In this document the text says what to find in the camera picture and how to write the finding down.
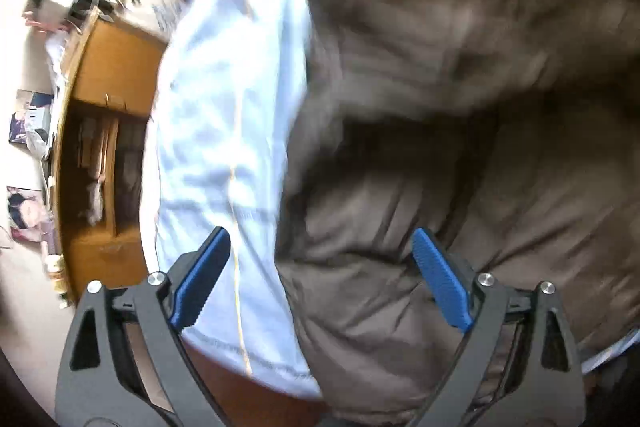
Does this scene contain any brown puffer jacket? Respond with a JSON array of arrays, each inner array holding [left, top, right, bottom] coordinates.
[[276, 0, 639, 426]]

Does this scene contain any light blue bed sheet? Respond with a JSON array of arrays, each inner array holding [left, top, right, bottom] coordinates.
[[139, 0, 320, 399]]

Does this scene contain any orange wooden desk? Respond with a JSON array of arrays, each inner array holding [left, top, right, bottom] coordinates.
[[52, 8, 166, 301]]

